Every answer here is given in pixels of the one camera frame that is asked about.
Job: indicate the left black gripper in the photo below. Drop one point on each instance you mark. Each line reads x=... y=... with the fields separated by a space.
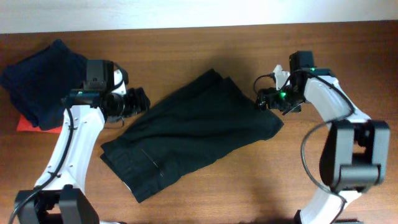
x=137 y=101

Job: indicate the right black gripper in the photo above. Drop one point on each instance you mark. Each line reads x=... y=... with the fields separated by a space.
x=262 y=99

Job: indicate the black shorts garment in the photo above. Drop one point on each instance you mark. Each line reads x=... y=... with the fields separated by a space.
x=188 y=130

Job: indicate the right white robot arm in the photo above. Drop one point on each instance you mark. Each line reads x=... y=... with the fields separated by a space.
x=355 y=154

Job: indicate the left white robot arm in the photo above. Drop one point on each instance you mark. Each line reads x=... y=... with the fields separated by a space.
x=58 y=195

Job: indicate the folded navy blue garment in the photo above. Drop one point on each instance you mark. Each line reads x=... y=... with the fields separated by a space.
x=37 y=84

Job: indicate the folded orange cloth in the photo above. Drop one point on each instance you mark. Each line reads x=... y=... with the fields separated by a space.
x=25 y=125

